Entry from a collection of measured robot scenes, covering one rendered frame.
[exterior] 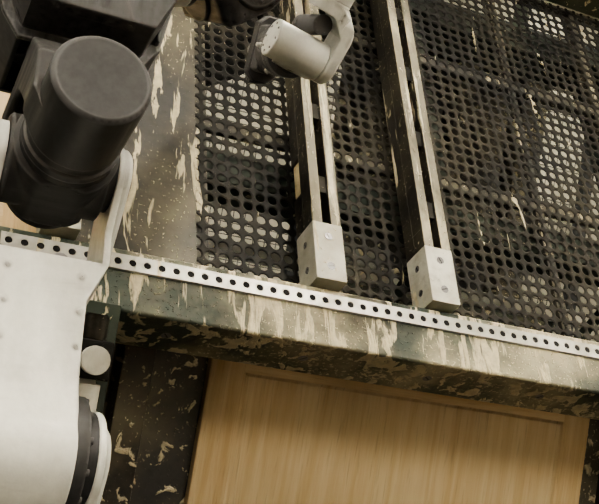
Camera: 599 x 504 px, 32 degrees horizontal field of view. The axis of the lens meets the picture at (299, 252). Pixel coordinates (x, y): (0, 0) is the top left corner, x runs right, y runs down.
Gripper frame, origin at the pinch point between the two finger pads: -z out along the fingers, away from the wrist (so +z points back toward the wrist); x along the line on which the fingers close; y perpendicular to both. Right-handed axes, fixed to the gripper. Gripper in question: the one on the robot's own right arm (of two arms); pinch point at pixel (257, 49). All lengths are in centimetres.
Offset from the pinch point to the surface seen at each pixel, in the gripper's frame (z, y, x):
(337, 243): 15.1, -19.0, -30.8
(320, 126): -5.0, -18.3, -10.8
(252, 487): 11, -17, -81
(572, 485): 10, -92, -73
